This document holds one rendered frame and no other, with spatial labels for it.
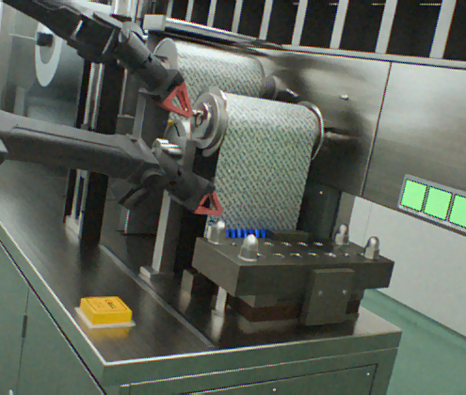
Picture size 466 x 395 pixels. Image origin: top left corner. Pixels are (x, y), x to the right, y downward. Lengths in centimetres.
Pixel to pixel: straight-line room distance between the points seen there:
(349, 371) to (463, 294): 283
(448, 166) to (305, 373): 48
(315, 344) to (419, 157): 42
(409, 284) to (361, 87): 303
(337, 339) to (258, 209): 32
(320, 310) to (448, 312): 297
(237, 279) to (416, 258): 326
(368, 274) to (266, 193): 27
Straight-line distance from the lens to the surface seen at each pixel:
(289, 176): 134
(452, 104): 124
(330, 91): 148
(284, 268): 114
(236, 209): 128
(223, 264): 113
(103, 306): 110
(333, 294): 122
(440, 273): 417
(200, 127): 126
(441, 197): 122
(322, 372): 124
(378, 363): 134
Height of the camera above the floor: 135
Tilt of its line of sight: 11 degrees down
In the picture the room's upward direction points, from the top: 10 degrees clockwise
